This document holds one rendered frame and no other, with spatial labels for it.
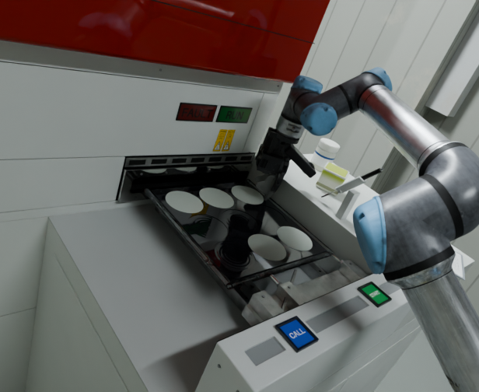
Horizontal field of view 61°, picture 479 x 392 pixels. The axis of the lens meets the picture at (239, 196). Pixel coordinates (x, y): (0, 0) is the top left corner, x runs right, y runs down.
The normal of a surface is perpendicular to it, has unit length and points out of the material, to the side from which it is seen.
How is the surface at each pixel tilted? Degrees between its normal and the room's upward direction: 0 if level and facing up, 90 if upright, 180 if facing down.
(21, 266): 90
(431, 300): 78
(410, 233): 63
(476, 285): 90
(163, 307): 0
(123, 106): 90
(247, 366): 0
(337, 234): 90
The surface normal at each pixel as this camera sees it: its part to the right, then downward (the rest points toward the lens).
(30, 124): 0.60, 0.55
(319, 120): 0.18, 0.53
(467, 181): 0.04, -0.50
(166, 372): 0.33, -0.83
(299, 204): -0.73, 0.09
